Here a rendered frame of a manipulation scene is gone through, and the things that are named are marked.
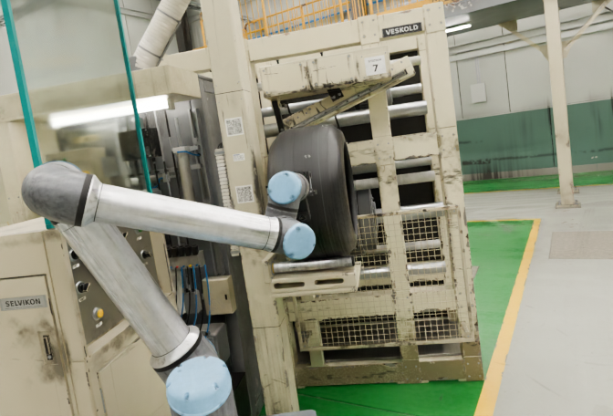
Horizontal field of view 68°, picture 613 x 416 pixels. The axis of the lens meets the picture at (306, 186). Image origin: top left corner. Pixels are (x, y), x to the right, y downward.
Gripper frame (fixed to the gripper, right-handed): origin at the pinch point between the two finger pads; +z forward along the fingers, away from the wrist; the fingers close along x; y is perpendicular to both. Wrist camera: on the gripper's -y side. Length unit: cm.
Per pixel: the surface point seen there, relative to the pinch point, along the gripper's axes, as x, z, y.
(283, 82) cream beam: 15, 48, 53
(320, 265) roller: 2.3, 24.9, -29.2
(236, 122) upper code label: 32, 24, 33
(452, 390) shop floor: -50, 92, -110
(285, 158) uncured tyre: 9.7, 12.2, 14.6
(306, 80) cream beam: 4, 49, 53
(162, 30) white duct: 72, 46, 87
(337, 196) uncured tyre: -9.3, 10.8, -2.1
